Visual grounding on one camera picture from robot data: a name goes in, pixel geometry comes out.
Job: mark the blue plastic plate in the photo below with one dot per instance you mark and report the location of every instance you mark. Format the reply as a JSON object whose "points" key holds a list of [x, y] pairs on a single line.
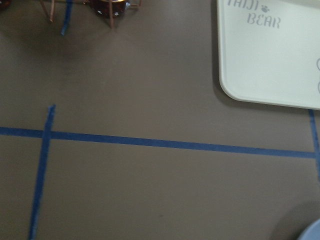
{"points": [[312, 232]]}

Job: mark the copper wire bottle rack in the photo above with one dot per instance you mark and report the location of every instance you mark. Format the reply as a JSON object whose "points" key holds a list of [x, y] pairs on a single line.
{"points": [[108, 9]]}

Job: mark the cream bear tray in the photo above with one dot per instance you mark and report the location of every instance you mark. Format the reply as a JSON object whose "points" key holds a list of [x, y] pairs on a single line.
{"points": [[269, 51]]}

